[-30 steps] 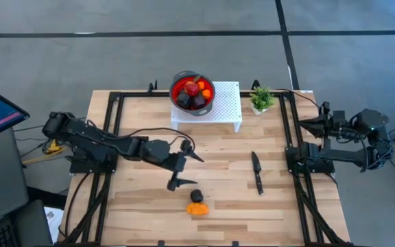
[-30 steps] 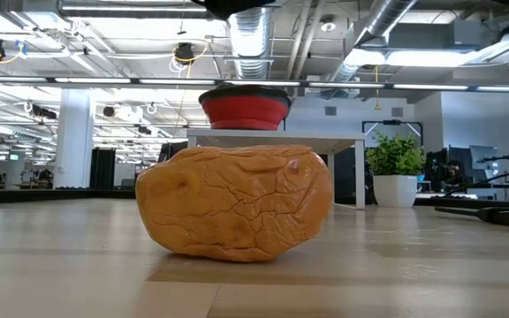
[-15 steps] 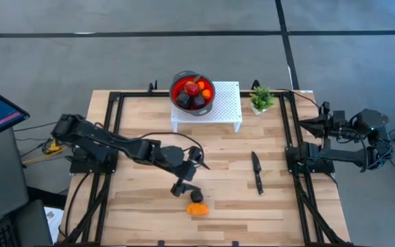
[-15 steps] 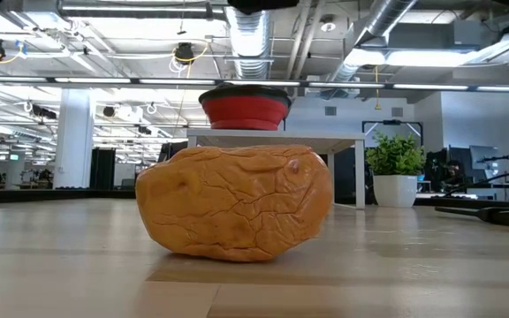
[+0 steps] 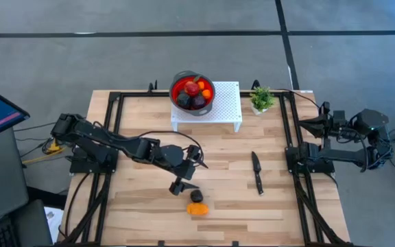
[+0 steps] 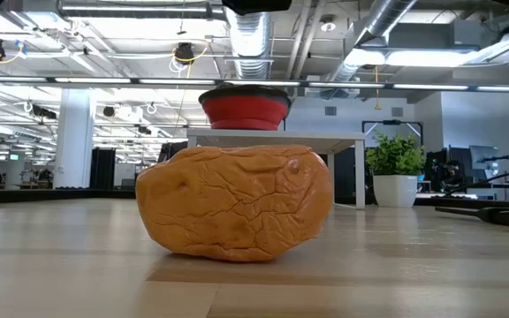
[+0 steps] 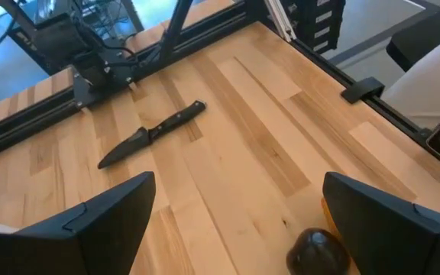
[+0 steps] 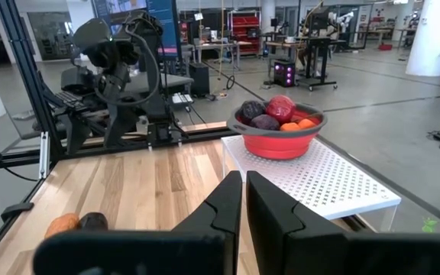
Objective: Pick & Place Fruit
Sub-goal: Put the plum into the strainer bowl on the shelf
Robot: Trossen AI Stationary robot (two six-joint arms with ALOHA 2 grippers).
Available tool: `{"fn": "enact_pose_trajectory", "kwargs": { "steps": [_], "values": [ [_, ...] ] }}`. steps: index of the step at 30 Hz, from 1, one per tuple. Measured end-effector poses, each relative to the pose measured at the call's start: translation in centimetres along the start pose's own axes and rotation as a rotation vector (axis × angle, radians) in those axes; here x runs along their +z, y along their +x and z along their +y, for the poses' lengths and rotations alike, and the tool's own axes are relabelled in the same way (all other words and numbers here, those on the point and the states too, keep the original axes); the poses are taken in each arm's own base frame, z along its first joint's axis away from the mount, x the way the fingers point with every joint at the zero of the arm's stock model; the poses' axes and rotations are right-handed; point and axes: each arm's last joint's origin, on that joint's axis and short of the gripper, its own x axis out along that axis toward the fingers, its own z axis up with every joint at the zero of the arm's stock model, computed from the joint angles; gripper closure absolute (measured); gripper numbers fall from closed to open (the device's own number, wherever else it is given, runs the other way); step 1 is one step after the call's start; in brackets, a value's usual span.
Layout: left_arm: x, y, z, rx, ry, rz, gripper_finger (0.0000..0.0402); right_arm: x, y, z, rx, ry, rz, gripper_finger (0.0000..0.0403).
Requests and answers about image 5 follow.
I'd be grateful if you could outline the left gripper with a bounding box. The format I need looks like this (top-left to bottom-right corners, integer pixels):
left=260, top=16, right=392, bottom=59
left=158, top=143, right=210, bottom=197

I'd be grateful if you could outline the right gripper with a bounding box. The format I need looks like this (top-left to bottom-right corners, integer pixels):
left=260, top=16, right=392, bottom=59
left=298, top=100, right=357, bottom=139

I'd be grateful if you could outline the orange lumpy sweet potato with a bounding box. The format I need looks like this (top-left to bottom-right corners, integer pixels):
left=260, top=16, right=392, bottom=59
left=186, top=202, right=210, bottom=217

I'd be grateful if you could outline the black kitchen knife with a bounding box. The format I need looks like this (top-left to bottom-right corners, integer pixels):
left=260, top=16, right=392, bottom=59
left=251, top=151, right=265, bottom=196

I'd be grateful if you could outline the red yellow apple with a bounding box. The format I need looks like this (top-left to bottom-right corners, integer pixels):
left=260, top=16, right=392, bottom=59
left=184, top=81, right=201, bottom=97

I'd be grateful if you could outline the red collapsible bowl grey rim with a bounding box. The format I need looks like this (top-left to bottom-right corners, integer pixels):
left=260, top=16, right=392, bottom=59
left=169, top=70, right=216, bottom=117

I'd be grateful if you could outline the orange tangerine with leaf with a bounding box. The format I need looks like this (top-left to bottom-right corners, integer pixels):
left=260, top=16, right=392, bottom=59
left=193, top=74, right=206, bottom=91

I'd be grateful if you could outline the green plant white pot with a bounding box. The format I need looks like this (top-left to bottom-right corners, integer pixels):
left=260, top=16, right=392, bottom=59
left=249, top=86, right=276, bottom=116

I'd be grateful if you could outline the small white table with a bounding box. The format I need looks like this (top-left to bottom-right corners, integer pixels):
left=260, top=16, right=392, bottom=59
left=170, top=81, right=243, bottom=133

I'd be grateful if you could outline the white paper sheet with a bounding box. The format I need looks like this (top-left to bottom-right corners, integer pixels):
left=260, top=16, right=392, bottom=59
left=45, top=207, right=64, bottom=241

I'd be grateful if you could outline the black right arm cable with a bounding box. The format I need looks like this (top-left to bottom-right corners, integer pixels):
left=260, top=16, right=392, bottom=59
left=278, top=88, right=324, bottom=110

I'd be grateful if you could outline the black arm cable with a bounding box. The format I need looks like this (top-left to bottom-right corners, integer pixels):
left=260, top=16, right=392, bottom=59
left=93, top=119, right=205, bottom=164
left=278, top=88, right=324, bottom=110

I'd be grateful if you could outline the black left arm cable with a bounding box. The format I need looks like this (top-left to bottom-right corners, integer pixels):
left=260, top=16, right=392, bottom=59
left=93, top=119, right=205, bottom=164

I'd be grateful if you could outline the black aluminium rig frame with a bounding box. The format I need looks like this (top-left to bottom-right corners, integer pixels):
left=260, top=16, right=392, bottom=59
left=55, top=80, right=356, bottom=247

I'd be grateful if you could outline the yellow cable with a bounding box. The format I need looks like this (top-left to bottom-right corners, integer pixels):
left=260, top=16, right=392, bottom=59
left=22, top=139, right=64, bottom=165

